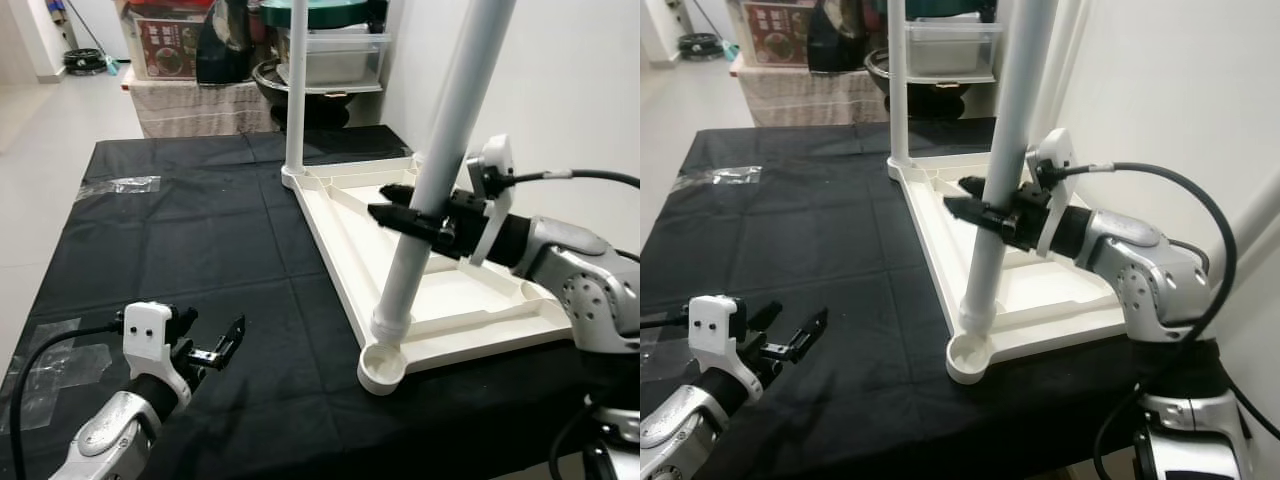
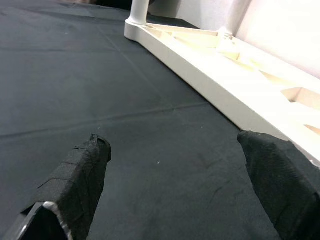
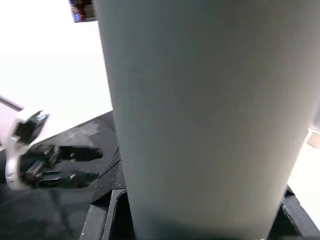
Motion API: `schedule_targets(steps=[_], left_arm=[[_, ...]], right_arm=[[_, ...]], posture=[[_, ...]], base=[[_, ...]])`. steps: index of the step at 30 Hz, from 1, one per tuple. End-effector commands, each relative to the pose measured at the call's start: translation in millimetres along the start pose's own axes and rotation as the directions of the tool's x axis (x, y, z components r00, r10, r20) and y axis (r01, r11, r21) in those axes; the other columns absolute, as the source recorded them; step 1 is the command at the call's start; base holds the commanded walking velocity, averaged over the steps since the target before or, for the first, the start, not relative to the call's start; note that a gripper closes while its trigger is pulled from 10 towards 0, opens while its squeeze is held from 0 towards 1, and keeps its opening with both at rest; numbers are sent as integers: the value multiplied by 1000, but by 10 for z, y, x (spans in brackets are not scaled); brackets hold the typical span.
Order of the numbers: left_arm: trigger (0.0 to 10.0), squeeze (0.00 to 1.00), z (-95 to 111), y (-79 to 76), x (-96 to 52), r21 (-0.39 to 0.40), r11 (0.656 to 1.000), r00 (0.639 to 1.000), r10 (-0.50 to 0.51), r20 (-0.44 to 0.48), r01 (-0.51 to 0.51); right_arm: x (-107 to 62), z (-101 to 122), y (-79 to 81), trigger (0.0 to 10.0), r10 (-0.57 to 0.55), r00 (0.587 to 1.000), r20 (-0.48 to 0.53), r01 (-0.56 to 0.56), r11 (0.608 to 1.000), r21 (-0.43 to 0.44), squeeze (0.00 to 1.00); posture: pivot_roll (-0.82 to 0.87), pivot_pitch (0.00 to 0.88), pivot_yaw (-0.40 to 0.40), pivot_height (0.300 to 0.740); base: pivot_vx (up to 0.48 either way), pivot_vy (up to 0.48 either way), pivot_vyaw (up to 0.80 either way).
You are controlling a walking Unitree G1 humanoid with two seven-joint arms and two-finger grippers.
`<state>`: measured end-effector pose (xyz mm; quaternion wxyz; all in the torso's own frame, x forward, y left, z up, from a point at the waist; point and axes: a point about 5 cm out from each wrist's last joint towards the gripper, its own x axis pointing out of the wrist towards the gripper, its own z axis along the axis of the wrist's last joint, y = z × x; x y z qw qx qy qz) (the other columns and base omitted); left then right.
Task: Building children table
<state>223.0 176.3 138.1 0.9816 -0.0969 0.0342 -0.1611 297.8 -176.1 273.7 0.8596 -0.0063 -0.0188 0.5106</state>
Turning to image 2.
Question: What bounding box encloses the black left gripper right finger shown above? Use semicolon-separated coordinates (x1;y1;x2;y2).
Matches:
236;129;320;240

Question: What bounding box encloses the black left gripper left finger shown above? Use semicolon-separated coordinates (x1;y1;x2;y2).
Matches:
7;133;113;240

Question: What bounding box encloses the white plastic table leg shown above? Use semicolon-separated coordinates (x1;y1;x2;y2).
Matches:
216;0;247;41
128;0;151;26

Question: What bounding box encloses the cream plastic children table top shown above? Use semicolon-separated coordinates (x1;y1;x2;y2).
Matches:
124;18;320;167

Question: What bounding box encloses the black table cloth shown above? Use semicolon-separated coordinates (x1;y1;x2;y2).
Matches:
0;0;283;240

